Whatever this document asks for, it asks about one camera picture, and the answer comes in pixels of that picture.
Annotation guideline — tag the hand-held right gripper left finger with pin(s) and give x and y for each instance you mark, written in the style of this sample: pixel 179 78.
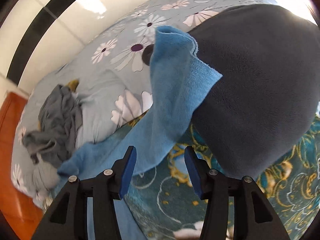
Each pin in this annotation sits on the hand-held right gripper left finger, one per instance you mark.
pixel 127 172

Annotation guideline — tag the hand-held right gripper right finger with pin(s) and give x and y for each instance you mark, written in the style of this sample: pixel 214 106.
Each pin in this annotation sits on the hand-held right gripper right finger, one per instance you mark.
pixel 193 172

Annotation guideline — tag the blue towel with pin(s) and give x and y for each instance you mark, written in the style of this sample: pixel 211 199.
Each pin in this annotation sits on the blue towel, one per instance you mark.
pixel 172 92

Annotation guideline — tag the grey floral duvet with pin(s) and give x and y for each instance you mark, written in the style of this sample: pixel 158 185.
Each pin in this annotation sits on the grey floral duvet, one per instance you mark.
pixel 100 100

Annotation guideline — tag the grey garment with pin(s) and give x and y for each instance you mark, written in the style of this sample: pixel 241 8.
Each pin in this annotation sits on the grey garment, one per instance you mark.
pixel 60 120

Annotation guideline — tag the teal floral blanket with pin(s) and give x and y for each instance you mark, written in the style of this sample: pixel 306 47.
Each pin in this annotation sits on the teal floral blanket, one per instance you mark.
pixel 287 192

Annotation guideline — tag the yellow knit garment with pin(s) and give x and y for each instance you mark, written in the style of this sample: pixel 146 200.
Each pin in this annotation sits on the yellow knit garment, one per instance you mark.
pixel 73 83

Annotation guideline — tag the dark grey fleece cloth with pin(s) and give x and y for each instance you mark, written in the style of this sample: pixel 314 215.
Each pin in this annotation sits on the dark grey fleece cloth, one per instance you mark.
pixel 250 80

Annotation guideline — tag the wooden headboard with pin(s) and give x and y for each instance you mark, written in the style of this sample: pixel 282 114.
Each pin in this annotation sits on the wooden headboard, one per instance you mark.
pixel 12 180

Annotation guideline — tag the white wardrobe with black stripe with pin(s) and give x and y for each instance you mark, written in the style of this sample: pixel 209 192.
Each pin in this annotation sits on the white wardrobe with black stripe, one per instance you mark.
pixel 62 17

